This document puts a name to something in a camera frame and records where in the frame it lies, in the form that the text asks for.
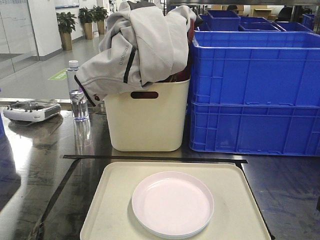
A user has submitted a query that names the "pink white plate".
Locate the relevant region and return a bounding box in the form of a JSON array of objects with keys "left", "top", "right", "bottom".
[{"left": 131, "top": 171, "right": 215, "bottom": 240}]

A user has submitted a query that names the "cream serving tray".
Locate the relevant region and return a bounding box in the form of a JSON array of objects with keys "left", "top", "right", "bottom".
[{"left": 80, "top": 162, "right": 271, "bottom": 240}]

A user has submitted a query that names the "cream plastic basket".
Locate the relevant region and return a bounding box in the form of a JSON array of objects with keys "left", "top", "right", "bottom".
[{"left": 104, "top": 80, "right": 190, "bottom": 152}]

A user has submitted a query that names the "lower large blue crate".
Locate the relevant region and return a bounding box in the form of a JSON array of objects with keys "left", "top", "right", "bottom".
[{"left": 189, "top": 102, "right": 320, "bottom": 157}]

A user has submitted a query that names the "large blue crate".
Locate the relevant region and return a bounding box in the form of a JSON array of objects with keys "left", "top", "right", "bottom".
[
  {"left": 191, "top": 31, "right": 320, "bottom": 106},
  {"left": 189, "top": 102, "right": 320, "bottom": 157}
]

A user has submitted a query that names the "grey jacket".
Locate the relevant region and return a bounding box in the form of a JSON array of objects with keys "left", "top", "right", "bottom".
[{"left": 75, "top": 1, "right": 197, "bottom": 105}]

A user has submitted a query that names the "clear water bottle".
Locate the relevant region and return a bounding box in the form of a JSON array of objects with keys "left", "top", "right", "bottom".
[{"left": 66, "top": 60, "right": 89, "bottom": 122}]

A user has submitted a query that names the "small blue bin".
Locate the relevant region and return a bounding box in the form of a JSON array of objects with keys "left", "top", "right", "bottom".
[{"left": 207, "top": 10, "right": 241, "bottom": 32}]

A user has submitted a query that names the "white blue remote controller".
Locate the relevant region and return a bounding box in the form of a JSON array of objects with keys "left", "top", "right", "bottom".
[{"left": 3, "top": 100, "right": 61, "bottom": 122}]

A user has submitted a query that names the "potted plant gold pot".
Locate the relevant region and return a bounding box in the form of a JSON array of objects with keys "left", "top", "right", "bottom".
[{"left": 56, "top": 12, "right": 77, "bottom": 51}]

